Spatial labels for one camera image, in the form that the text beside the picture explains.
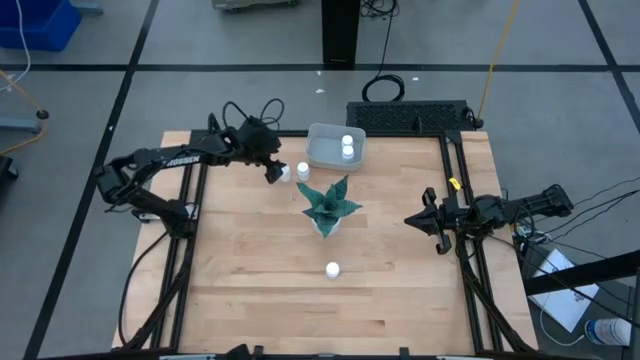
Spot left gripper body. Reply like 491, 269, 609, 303
234, 116, 282, 169

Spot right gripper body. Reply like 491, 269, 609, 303
422, 187, 484, 256

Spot white plastic basket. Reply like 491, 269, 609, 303
305, 122, 367, 172

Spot green snake plant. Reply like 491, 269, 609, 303
296, 174, 364, 239

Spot white round plant pot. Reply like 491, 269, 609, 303
310, 217, 344, 240

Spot black perforated computer case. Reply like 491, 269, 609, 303
345, 99, 474, 135

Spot grey cart base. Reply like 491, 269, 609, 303
211, 0, 301, 14

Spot black metal beam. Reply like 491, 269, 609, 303
523, 248, 640, 297

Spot white paper box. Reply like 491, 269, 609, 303
528, 248, 600, 334

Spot black pillar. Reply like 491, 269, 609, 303
321, 0, 362, 69

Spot clear plastic water bottle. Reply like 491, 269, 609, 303
583, 317, 634, 347

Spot grey floor plate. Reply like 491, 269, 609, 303
0, 116, 44, 134

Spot blue plastic bin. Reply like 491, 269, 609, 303
0, 0, 83, 52

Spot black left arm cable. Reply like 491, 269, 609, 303
222, 97, 286, 131

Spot coiled black cable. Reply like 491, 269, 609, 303
360, 0, 406, 104

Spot yellow hanging cable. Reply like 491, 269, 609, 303
475, 0, 521, 127

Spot yellow cable with black foot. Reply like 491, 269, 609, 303
0, 69, 50, 157

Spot white cable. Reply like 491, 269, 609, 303
0, 0, 32, 94

